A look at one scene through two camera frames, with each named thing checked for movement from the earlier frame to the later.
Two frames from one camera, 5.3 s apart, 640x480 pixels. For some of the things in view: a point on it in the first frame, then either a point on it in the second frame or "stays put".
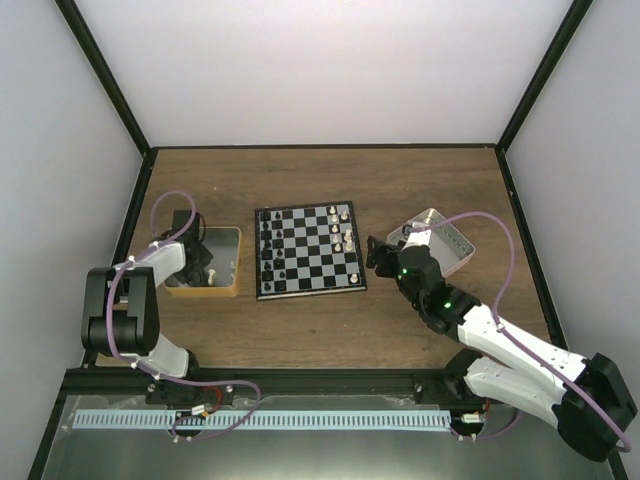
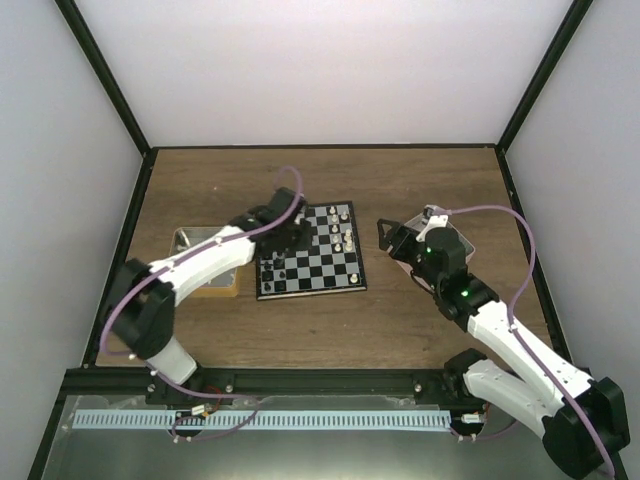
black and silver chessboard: [307, 250] stays put
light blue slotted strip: [260, 420] stays put
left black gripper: [206, 258] to [305, 240]
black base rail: [128, 383] stays put
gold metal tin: [224, 243] stays put
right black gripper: [375, 257] to [397, 233]
